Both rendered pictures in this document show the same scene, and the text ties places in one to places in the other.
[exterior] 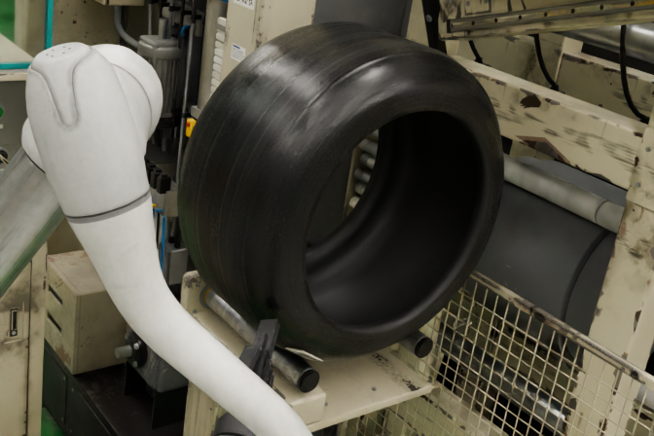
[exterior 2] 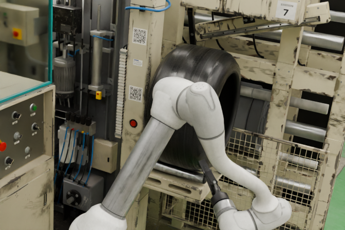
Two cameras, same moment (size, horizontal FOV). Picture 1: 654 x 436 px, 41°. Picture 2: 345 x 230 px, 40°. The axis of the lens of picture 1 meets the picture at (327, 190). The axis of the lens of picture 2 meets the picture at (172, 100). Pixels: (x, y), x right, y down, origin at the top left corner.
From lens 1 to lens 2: 118 cm
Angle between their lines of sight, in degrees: 26
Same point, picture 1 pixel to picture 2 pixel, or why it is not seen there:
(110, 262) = (218, 149)
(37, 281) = (51, 177)
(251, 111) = not seen: hidden behind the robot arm
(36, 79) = (199, 97)
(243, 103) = not seen: hidden behind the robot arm
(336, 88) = (212, 73)
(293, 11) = (157, 42)
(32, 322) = (50, 196)
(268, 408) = (259, 181)
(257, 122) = not seen: hidden behind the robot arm
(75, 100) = (213, 101)
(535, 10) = (241, 28)
